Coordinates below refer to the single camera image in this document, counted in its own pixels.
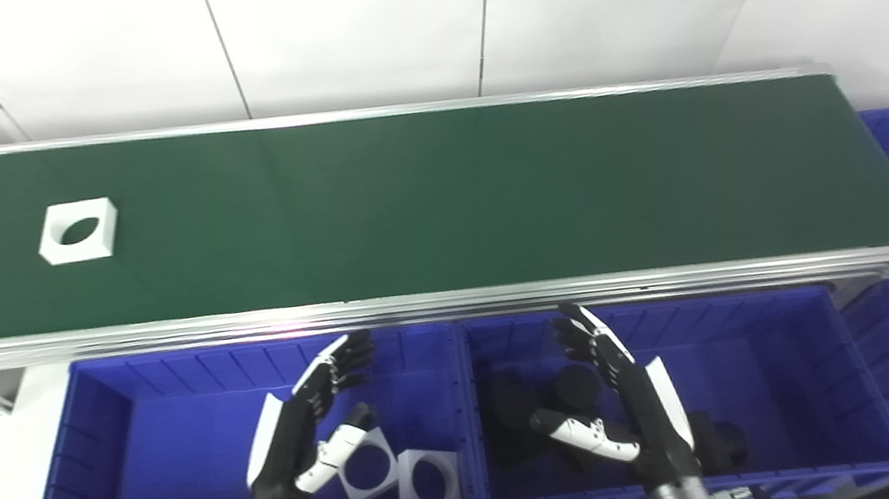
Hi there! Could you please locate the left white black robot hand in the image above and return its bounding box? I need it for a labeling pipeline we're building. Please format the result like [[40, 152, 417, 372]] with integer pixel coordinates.
[[227, 327, 396, 499]]

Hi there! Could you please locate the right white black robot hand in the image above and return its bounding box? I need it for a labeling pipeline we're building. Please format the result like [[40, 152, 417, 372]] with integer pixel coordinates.
[[515, 289, 705, 499]]

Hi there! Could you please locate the white square part with hole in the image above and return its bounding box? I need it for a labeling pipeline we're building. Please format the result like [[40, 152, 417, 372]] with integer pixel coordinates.
[[331, 423, 404, 499], [34, 196, 124, 268], [391, 443, 465, 499]]

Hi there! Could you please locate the black cylindrical part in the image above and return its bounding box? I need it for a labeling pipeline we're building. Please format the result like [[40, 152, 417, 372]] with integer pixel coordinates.
[[483, 366, 558, 471], [551, 362, 606, 417], [688, 408, 751, 478]]

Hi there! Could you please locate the blue bin with white parts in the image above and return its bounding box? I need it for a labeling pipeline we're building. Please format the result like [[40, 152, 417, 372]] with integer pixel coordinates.
[[4, 315, 486, 499]]

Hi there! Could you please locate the blue bin with black parts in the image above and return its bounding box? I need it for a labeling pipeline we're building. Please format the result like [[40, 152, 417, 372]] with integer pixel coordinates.
[[453, 267, 889, 499]]

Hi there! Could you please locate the green conveyor belt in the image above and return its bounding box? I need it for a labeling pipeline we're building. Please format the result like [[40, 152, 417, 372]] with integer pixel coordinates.
[[0, 42, 889, 356], [0, 34, 889, 391]]

